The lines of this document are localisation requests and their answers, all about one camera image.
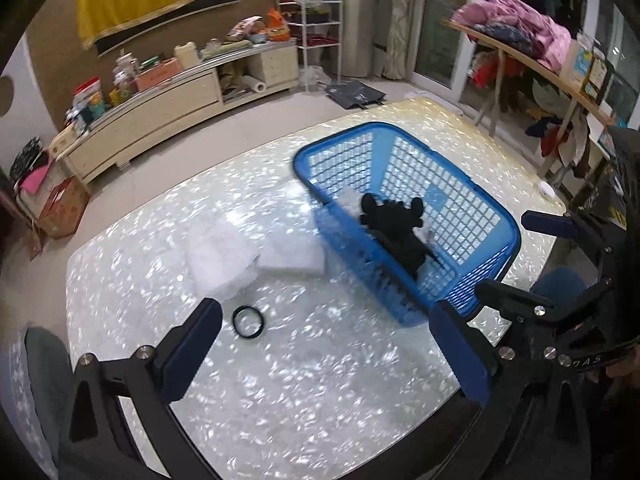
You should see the black plush toy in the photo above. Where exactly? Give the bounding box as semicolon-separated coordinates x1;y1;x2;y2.
362;193;442;282

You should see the grey fluffy cloth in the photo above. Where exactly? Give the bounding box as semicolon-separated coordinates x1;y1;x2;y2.
335;186;375;226

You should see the white quilted cloth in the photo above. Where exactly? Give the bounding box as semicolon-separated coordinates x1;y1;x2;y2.
257;229;326;275

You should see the white knitted towel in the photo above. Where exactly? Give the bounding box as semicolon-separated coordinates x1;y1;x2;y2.
186;217;259;304

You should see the small white round puck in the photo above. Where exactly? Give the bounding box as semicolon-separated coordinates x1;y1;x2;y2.
538;181;556;200

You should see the blue plastic laundry basket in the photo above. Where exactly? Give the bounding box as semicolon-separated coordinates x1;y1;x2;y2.
292;122;521;327

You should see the wooden curved rack table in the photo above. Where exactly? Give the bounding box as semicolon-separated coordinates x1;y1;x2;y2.
440;18;618;179

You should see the pink clothes pile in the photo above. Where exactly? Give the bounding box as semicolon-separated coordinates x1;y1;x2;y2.
450;0;572;73

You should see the cardboard box on floor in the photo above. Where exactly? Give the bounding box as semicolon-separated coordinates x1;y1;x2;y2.
38;177;90;240

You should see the dark floor mat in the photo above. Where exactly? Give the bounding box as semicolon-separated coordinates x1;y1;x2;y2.
324;80;386;110

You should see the pink stool cushion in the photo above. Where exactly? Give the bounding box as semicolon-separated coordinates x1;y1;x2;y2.
20;160;53;195

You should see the patterned beige curtain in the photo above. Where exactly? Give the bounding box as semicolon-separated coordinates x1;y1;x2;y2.
382;0;413;80

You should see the cream TV cabinet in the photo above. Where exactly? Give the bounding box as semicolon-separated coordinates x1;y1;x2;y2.
56;41;298;184

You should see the silver standing air conditioner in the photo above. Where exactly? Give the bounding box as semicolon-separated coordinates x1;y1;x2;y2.
342;0;375;78

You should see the white paper roll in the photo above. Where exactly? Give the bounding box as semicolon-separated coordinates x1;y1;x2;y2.
242;75;267;93

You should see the white metal shelf rack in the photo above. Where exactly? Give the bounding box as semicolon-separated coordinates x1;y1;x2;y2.
276;0;344;91

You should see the orange snack bag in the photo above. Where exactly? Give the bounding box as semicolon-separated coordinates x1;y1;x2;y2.
266;9;291;42

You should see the black rubber ring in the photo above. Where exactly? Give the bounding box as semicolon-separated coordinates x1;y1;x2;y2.
231;304;266;340

